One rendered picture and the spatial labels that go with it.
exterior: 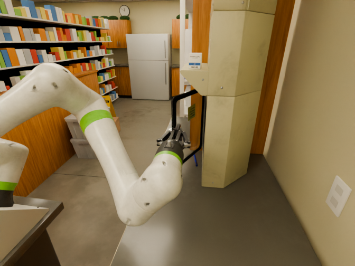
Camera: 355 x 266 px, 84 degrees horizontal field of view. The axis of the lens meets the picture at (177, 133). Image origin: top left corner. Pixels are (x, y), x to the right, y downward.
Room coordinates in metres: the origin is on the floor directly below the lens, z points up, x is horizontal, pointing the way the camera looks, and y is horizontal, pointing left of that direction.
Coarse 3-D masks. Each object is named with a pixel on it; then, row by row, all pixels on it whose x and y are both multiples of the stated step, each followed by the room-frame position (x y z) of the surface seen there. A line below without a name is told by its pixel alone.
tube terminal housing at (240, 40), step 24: (216, 24) 0.80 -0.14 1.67; (240, 24) 0.79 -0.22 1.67; (264, 24) 0.87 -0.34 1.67; (216, 48) 0.80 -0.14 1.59; (240, 48) 0.79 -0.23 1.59; (264, 48) 0.89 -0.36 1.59; (216, 72) 0.80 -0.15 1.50; (240, 72) 0.80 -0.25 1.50; (264, 72) 0.91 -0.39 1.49; (216, 96) 0.80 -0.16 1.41; (240, 96) 0.81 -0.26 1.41; (216, 120) 0.79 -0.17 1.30; (240, 120) 0.83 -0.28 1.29; (216, 144) 0.79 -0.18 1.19; (240, 144) 0.85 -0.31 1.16; (216, 168) 0.79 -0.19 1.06; (240, 168) 0.87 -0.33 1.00
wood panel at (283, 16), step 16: (208, 0) 1.17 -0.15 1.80; (288, 0) 1.12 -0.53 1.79; (192, 16) 1.18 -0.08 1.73; (208, 16) 1.17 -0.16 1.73; (288, 16) 1.12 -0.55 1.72; (192, 32) 1.18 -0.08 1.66; (208, 32) 1.17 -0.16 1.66; (272, 32) 1.13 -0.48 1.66; (192, 48) 1.18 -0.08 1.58; (272, 48) 1.13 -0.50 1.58; (272, 64) 1.13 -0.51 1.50; (272, 80) 1.13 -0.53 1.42; (272, 96) 1.12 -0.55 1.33; (256, 128) 1.13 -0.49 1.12; (256, 144) 1.13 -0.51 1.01
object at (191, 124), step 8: (192, 96) 1.00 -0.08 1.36; (200, 96) 1.07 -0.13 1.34; (176, 104) 0.88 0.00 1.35; (184, 104) 0.94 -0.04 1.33; (192, 104) 1.00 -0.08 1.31; (200, 104) 1.07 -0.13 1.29; (176, 112) 0.88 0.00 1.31; (184, 112) 0.94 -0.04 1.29; (192, 112) 1.00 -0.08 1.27; (200, 112) 1.08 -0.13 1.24; (176, 120) 0.88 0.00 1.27; (184, 120) 0.94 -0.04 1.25; (192, 120) 1.01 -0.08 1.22; (200, 120) 1.08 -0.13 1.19; (184, 128) 0.94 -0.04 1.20; (192, 128) 1.01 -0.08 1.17; (200, 128) 1.09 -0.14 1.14; (192, 136) 1.01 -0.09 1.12; (192, 144) 1.01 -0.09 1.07; (184, 152) 0.95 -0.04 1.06; (192, 152) 1.02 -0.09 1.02
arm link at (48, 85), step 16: (48, 64) 0.61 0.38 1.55; (32, 80) 0.57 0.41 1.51; (48, 80) 0.58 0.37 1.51; (64, 80) 0.60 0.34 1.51; (0, 96) 0.59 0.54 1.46; (16, 96) 0.57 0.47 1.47; (32, 96) 0.57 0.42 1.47; (48, 96) 0.57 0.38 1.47; (64, 96) 0.60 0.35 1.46; (80, 96) 0.65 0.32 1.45; (0, 112) 0.56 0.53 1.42; (16, 112) 0.57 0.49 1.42; (32, 112) 0.59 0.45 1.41; (0, 128) 0.57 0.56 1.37
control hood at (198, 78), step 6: (186, 66) 0.94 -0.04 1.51; (204, 66) 0.94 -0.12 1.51; (180, 72) 0.82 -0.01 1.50; (186, 72) 0.81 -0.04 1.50; (192, 72) 0.81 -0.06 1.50; (198, 72) 0.81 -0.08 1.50; (204, 72) 0.80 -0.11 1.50; (186, 78) 0.81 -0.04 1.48; (192, 78) 0.81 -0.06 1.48; (198, 78) 0.80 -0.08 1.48; (204, 78) 0.80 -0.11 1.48; (192, 84) 0.81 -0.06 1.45; (198, 84) 0.80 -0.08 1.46; (204, 84) 0.80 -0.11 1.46; (198, 90) 0.80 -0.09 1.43; (204, 90) 0.80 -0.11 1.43
